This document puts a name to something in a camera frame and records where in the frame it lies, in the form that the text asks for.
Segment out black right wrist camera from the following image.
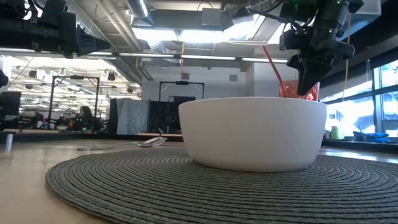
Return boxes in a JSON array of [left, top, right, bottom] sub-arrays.
[[279, 30, 305, 51]]

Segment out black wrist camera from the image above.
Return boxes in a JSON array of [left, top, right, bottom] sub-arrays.
[[30, 0, 67, 16], [279, 30, 305, 51]]

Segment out silver metal spoon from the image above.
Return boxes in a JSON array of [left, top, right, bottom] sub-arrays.
[[93, 137, 163, 149]]

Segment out black partition panel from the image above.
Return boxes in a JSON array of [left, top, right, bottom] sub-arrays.
[[148, 100, 181, 134]]

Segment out person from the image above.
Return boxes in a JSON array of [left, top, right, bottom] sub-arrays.
[[74, 105, 96, 131]]

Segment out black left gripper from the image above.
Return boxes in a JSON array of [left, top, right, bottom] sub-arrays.
[[30, 12, 112, 59]]

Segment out black table frame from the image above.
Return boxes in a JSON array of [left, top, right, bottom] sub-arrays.
[[0, 130, 398, 154]]

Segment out grey round woven placemat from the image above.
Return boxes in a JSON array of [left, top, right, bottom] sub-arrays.
[[45, 147, 398, 224]]

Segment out white bowl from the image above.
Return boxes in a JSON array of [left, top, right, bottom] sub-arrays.
[[178, 96, 328, 173]]

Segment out black cable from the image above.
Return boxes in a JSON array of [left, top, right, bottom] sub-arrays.
[[245, 7, 301, 32]]

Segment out black monitor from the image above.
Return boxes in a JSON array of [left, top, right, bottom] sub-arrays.
[[0, 91, 22, 118]]

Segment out blue cloth bundle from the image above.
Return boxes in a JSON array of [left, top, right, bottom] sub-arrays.
[[353, 131, 391, 144]]

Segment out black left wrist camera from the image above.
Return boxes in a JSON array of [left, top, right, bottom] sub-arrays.
[[30, 0, 67, 16]]

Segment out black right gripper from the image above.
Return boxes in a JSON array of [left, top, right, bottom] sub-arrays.
[[285, 0, 364, 96]]

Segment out silver metal post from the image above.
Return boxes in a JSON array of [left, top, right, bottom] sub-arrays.
[[4, 131, 16, 154]]

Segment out red drinking straw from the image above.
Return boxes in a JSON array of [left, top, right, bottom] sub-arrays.
[[262, 45, 289, 98]]

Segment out yellow-green roll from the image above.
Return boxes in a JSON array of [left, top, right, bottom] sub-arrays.
[[330, 126, 342, 141]]

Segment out black gantry frame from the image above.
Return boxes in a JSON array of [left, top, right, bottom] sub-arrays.
[[49, 75, 101, 131], [159, 80, 205, 102]]

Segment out grey partition panel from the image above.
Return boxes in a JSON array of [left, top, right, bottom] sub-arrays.
[[108, 98, 150, 135]]

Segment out black window frame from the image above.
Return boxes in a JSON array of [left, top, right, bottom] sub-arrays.
[[320, 58, 398, 138]]

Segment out long ceiling light strip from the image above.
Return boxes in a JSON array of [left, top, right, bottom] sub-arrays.
[[0, 46, 289, 65]]

